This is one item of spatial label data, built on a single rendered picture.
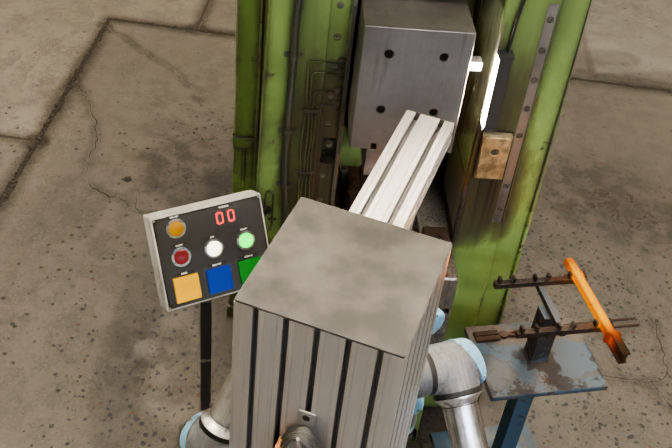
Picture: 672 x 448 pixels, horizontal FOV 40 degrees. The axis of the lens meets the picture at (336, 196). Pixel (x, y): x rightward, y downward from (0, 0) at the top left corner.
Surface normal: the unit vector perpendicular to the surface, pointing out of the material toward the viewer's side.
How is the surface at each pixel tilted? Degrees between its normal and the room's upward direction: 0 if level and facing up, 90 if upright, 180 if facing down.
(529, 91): 90
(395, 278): 0
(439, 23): 0
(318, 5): 90
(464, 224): 90
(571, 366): 0
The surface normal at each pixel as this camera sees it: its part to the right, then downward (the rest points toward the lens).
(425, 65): 0.03, 0.63
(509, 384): 0.09, -0.77
